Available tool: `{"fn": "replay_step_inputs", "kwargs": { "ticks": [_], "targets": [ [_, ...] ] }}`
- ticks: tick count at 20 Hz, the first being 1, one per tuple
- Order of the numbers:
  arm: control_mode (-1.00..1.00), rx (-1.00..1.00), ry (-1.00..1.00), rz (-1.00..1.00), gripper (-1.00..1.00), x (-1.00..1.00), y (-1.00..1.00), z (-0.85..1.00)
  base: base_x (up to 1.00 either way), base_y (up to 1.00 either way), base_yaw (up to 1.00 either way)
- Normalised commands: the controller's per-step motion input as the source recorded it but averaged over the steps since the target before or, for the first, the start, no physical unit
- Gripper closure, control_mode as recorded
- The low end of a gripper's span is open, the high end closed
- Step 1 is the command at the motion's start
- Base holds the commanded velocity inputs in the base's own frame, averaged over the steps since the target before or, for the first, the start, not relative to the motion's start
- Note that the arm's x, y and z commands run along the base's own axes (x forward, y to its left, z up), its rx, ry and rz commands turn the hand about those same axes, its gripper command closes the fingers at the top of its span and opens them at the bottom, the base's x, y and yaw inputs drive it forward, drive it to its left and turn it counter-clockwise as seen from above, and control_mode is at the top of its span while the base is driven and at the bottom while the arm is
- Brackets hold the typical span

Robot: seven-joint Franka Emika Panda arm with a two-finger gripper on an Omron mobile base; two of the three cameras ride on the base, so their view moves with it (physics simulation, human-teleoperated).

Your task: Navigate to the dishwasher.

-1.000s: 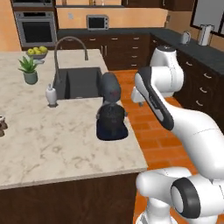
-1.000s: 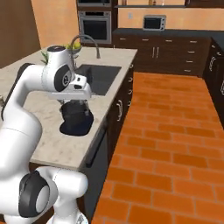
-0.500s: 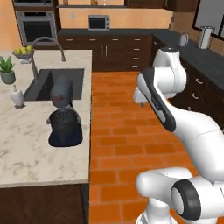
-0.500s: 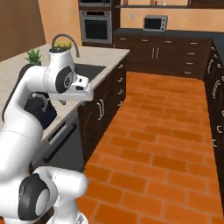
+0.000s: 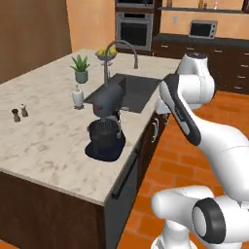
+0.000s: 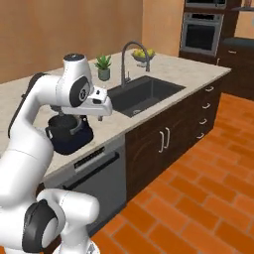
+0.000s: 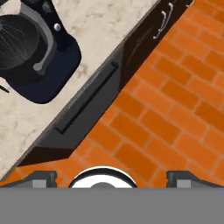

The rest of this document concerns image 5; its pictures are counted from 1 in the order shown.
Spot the grey curved tap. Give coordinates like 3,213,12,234
102,39,140,88

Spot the dark cupboard run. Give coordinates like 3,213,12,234
152,32,249,96

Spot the silver wall oven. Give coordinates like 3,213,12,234
115,11,156,53

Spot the pale salt shaker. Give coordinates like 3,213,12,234
19,103,29,119

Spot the dark wood cupboard door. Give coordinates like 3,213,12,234
137,111,170,193

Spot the silver toaster oven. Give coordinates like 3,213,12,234
188,18,219,41

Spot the dark wall shelf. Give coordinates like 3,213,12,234
157,6,249,15

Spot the silver built-in microwave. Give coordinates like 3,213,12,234
115,0,157,10

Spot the black dishwasher handle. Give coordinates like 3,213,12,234
111,155,139,200

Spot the green plant in pot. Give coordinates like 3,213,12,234
69,53,91,85

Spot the grey fruit bowl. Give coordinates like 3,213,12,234
94,52,119,71

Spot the dark dishwasher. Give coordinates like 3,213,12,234
103,151,141,249

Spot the silver cupboard door handle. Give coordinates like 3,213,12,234
151,118,160,144

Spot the dark grey stand mixer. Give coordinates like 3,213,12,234
84,80,127,162

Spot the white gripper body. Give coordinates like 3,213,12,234
155,96,171,116

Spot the dark wood island cabinet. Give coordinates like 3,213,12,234
0,169,108,249

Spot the dark sink basin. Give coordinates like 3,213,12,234
83,72,163,115

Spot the dark pepper shaker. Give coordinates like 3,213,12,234
11,108,22,124

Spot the white soap dispenser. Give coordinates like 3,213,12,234
71,84,86,111

